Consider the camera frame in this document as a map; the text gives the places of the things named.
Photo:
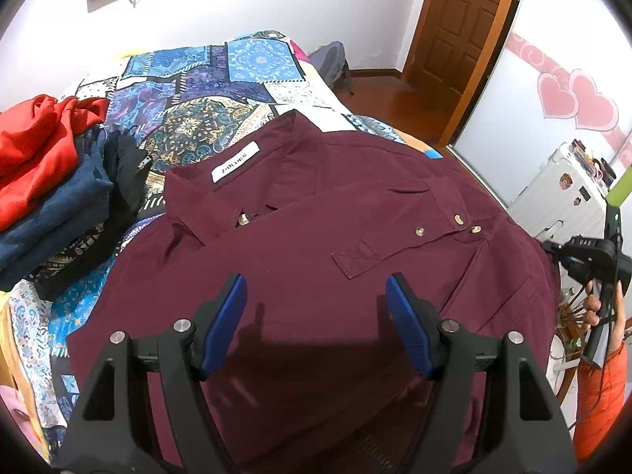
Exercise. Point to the black garment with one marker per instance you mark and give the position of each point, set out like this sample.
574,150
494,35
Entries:
126,173

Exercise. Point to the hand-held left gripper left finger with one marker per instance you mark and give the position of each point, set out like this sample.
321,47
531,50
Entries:
224,326

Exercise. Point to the dark patterned garment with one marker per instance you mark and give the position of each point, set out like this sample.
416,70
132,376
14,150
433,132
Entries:
74,256

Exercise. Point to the white ribbed suitcase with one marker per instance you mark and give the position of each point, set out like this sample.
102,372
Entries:
548,192

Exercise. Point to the navy blue garment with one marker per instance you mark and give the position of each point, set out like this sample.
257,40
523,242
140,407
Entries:
59,207

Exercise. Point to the blue patchwork bed cover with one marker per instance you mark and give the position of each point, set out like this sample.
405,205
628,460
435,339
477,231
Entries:
197,89

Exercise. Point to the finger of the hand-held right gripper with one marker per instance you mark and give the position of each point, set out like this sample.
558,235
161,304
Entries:
567,261
553,247

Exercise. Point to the red garment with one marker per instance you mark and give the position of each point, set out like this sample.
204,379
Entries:
39,143

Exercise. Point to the light green object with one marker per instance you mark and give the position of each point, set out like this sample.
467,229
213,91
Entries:
621,187

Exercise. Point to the maroon button shirt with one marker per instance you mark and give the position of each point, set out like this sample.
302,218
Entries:
321,217

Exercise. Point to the person's right hand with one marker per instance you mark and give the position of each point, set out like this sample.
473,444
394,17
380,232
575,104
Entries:
623,316

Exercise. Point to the sliding door with pink hearts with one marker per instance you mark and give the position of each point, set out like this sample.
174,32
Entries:
518,108

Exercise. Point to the brown wooden door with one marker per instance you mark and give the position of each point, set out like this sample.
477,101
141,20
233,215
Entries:
464,34

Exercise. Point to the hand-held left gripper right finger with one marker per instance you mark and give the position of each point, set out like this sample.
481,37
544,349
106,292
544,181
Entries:
412,326

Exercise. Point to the person's right forearm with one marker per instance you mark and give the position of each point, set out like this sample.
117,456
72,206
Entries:
602,405

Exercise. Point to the grey purple backpack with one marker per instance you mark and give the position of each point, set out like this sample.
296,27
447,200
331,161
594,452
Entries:
328,59

